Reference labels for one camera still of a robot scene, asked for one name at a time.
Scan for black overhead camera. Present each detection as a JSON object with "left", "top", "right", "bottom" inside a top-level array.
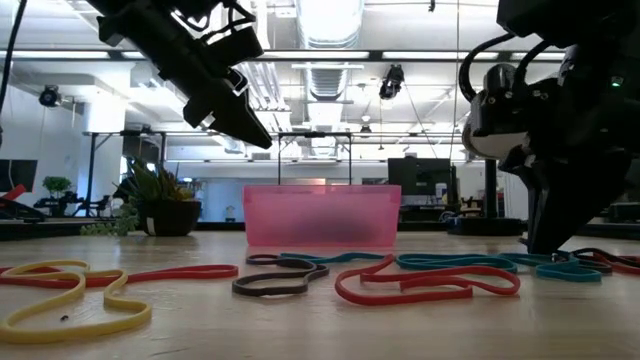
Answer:
[{"left": 378, "top": 63, "right": 406, "bottom": 101}]

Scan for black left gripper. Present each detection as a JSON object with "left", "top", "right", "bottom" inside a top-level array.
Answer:
[{"left": 97, "top": 4, "right": 274, "bottom": 151}]

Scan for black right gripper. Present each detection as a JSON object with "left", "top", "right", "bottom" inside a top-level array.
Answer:
[{"left": 519, "top": 44, "right": 640, "bottom": 256}]

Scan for small potted green plant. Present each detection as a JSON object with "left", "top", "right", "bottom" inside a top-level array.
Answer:
[{"left": 79, "top": 157, "right": 204, "bottom": 239}]

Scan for black ceiling-mounted camera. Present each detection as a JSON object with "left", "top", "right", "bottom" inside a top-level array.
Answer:
[{"left": 38, "top": 84, "right": 64, "bottom": 109}]

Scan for black metal frame rig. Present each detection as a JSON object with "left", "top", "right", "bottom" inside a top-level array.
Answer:
[
  {"left": 82, "top": 129, "right": 167, "bottom": 219},
  {"left": 276, "top": 131, "right": 354, "bottom": 187}
]

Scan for background black robot arms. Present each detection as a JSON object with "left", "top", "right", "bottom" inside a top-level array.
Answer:
[{"left": 33, "top": 191, "right": 112, "bottom": 217}]

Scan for background green plant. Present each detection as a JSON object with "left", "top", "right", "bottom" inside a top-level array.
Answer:
[{"left": 41, "top": 175, "right": 72, "bottom": 200}]

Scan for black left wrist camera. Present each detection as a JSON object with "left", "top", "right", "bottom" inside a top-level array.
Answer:
[{"left": 202, "top": 24, "right": 265, "bottom": 69}]

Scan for black hanging cable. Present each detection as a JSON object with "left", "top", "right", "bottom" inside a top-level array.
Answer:
[{"left": 0, "top": 0, "right": 29, "bottom": 146}]

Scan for black aluminium extrusion frame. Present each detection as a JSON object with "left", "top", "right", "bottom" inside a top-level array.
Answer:
[{"left": 0, "top": 217, "right": 640, "bottom": 242}]

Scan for small red rubber band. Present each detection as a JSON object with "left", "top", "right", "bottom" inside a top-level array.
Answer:
[{"left": 569, "top": 246, "right": 640, "bottom": 275}]

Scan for yellow rubber band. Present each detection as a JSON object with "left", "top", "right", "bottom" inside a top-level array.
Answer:
[{"left": 0, "top": 258, "right": 153, "bottom": 345}]

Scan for silver ceiling air duct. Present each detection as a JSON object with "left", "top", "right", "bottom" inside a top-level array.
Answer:
[{"left": 293, "top": 0, "right": 367, "bottom": 104}]

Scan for dark grey rubber band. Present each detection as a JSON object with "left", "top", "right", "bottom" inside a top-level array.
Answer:
[{"left": 231, "top": 253, "right": 331, "bottom": 298}]

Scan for black desk lamp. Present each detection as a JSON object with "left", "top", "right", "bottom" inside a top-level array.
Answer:
[{"left": 446, "top": 63, "right": 539, "bottom": 238}]

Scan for pink translucent plastic bin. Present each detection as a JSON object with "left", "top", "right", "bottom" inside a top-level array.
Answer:
[{"left": 242, "top": 184, "right": 403, "bottom": 248}]

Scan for overhead LED light bar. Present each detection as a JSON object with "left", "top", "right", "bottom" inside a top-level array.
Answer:
[{"left": 0, "top": 48, "right": 569, "bottom": 63}]

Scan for black computer monitor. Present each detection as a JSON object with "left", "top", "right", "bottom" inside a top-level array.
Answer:
[
  {"left": 387, "top": 157, "right": 457, "bottom": 207},
  {"left": 0, "top": 159, "right": 39, "bottom": 194}
]

